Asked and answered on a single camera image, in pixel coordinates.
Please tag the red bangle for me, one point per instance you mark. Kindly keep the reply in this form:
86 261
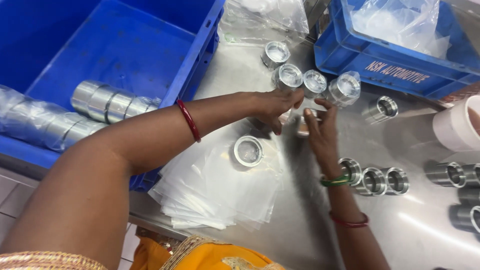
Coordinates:
350 223
189 120

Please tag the blue crate with white print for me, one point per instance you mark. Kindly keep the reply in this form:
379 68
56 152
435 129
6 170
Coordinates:
378 63

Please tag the clear plastic bag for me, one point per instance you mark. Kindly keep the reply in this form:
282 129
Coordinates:
270 18

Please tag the bagged metal sleeve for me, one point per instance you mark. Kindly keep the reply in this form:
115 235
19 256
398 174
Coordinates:
299 125
345 88
314 81
276 53
288 77

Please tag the person's left fingers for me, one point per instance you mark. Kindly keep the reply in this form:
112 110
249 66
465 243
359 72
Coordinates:
290 98

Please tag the white tape roll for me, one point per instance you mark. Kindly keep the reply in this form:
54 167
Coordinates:
452 125

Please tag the person's left hand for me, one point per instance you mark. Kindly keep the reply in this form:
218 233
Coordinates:
275 107

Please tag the green bangles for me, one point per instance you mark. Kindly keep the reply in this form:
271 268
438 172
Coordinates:
335 181

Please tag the yellow garment with gold trim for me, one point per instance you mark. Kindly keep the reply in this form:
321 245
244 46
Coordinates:
202 255

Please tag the bare metal sleeve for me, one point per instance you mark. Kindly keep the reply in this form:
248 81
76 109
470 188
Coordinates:
352 168
444 174
371 182
248 151
380 109
473 174
397 181
463 218

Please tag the large blue plastic crate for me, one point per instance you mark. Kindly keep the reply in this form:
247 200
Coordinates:
123 45

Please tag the stack of flat clear bags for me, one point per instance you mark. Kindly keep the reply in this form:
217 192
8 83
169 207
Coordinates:
210 195

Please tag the person's right hand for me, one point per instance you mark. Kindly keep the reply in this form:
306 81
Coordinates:
324 138

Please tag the heap of clear plastic bags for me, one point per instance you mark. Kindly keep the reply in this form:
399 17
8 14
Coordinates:
401 22

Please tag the wrapped roll of metal sleeves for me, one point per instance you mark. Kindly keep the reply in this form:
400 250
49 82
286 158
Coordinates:
41 123
108 101

